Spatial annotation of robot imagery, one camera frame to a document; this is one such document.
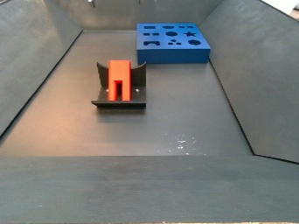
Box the red square-circle peg object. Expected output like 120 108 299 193
107 60 131 101

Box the black curved regrasp stand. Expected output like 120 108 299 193
91 64 146 109

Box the blue foam shape-hole fixture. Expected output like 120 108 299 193
137 23 211 64

